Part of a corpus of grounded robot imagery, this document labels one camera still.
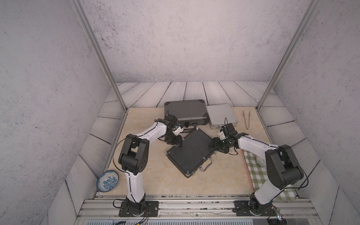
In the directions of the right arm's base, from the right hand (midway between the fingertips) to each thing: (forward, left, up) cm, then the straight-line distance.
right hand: (212, 147), depth 91 cm
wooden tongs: (+26, -29, -5) cm, 39 cm away
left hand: (+1, +20, 0) cm, 20 cm away
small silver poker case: (+30, -7, -1) cm, 31 cm away
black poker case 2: (+29, +14, +1) cm, 32 cm away
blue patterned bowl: (-20, +62, -3) cm, 66 cm away
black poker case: (-4, +11, 0) cm, 12 cm away
